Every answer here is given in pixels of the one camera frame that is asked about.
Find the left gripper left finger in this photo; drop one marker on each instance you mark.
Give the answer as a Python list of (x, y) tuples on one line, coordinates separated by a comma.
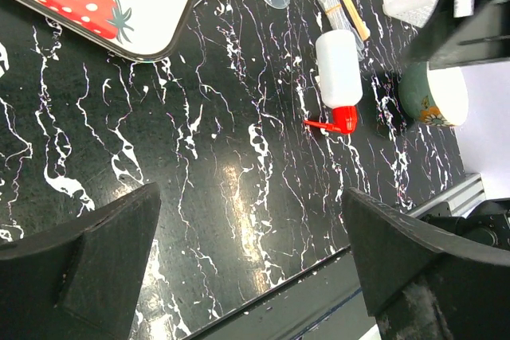
[(80, 279)]

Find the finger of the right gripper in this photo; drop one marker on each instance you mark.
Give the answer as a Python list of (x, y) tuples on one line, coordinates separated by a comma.
[(446, 41)]

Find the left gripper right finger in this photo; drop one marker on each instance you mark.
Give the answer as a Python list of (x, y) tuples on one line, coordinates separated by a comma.
[(423, 282)]

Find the white wash bottle red cap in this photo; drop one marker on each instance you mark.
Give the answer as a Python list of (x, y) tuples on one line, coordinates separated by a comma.
[(339, 80)]

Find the cream floral bowl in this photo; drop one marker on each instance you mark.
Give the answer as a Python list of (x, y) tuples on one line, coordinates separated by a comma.
[(435, 97)]

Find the clear plastic pipettes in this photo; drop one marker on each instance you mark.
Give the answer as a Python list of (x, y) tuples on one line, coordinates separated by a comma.
[(330, 5)]

